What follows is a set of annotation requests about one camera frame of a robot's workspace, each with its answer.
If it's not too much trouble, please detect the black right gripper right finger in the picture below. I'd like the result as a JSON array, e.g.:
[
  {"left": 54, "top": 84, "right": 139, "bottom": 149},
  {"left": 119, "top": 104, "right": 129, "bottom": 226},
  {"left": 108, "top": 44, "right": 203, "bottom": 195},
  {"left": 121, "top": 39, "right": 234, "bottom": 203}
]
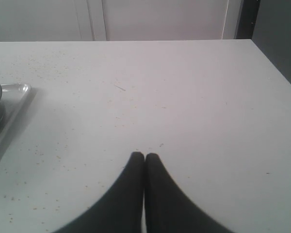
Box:
[{"left": 145, "top": 153, "right": 231, "bottom": 233}]

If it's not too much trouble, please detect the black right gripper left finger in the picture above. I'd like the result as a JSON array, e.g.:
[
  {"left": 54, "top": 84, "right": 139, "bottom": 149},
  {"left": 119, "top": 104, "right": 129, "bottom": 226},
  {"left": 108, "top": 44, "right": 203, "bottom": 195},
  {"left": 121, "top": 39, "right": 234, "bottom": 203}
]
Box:
[{"left": 56, "top": 152, "right": 145, "bottom": 233}]

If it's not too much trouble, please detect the white plastic tray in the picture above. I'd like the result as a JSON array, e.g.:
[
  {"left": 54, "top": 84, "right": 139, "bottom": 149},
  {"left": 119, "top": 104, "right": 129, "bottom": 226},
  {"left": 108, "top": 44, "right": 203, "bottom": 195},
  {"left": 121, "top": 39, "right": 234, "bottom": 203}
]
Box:
[{"left": 0, "top": 83, "right": 32, "bottom": 148}]

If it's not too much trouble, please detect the white cabinet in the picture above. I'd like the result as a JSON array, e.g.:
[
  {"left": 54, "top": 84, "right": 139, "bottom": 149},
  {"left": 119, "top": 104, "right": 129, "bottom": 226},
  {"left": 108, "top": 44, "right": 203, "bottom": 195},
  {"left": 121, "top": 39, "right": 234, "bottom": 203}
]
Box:
[{"left": 0, "top": 0, "right": 243, "bottom": 42}]

